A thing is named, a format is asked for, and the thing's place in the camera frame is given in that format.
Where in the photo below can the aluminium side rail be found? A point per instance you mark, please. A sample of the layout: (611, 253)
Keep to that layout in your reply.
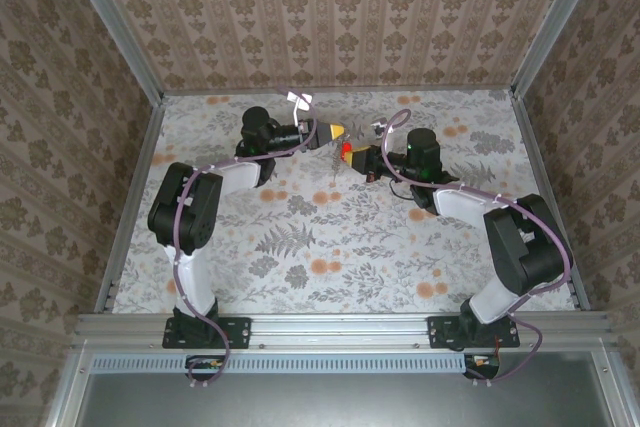
(547, 197)
(142, 172)

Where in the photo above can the floral table cover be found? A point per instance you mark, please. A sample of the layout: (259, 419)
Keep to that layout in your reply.
(350, 247)

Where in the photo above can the key with red tag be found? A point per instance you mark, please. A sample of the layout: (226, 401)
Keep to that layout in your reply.
(346, 151)

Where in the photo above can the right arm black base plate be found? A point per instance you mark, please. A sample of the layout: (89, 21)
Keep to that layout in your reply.
(440, 332)

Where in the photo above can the black connector box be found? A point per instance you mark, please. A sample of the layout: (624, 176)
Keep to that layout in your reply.
(482, 366)
(205, 366)

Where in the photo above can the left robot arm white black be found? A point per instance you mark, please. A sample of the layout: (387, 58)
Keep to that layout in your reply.
(235, 174)

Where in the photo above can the aluminium mounting rail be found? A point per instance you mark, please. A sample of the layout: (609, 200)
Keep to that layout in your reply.
(340, 329)

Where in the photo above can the grey metal panel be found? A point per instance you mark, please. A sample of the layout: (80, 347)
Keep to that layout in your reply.
(350, 402)

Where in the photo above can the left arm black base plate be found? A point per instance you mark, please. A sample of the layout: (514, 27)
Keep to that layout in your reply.
(240, 332)

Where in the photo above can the aluminium frame post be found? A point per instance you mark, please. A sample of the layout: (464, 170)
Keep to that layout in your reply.
(555, 12)
(115, 22)

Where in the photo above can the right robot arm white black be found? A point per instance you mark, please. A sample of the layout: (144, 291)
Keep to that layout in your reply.
(465, 204)

